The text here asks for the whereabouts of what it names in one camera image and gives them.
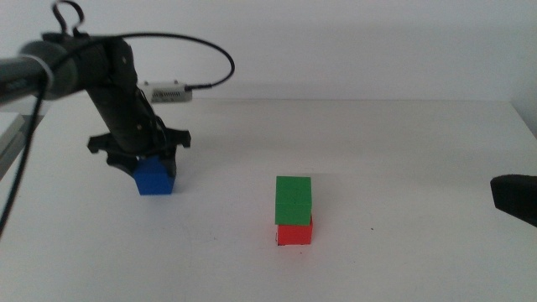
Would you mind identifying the red cube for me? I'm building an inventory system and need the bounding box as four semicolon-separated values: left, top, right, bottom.
275;216;314;247

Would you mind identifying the grey ribbon cable loop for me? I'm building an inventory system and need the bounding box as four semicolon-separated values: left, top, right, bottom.
50;0;86;37

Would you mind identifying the white side table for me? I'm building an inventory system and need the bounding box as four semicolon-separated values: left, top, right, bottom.
0;112;26;180

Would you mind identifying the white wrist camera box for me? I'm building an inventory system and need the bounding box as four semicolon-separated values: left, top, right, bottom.
139;80;194;105

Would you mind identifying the thin black cable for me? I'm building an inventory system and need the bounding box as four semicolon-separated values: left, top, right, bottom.
0;31;236;241

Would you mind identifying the blue cube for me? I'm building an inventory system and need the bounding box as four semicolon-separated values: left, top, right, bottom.
133;155;176;196

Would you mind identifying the green cube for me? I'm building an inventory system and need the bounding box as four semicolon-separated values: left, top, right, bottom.
274;175;313;227

